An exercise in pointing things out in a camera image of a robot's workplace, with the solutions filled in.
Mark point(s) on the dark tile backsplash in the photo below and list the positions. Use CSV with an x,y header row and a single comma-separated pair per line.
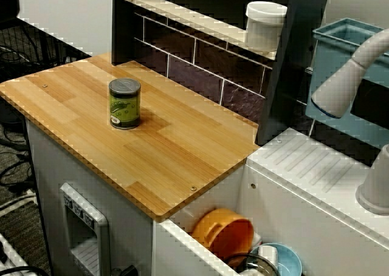
x,y
197,69

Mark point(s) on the blue plastic bin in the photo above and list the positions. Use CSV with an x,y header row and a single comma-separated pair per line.
x,y
364,133

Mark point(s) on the grey toy faucet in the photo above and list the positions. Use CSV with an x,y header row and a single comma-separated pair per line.
x,y
337,87

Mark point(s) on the green pea can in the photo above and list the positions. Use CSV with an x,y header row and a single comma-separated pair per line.
x,y
124,105

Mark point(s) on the orange plastic bowl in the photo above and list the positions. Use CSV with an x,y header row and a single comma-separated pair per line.
x,y
225,236

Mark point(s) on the grey ice dispenser panel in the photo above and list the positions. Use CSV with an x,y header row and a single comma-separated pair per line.
x,y
101,227

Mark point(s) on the wide dark hutch post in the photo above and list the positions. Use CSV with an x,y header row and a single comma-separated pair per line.
x,y
282,90

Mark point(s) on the white cup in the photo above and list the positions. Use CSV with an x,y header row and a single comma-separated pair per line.
x,y
268,253

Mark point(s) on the white toy kitchen cabinet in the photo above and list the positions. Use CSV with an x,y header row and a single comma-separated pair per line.
x,y
45,172

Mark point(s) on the beige hutch shelf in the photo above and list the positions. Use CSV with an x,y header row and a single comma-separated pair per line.
x,y
182,11

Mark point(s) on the white power strip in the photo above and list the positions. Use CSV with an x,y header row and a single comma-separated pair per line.
x,y
9,257
18,198

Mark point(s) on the light blue bowl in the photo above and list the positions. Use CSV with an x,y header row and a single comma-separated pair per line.
x,y
288,260

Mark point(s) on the white toy sink basin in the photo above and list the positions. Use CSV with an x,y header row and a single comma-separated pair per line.
x,y
304,172

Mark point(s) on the white lidded plastic jar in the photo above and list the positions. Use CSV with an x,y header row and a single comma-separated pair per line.
x,y
264,26

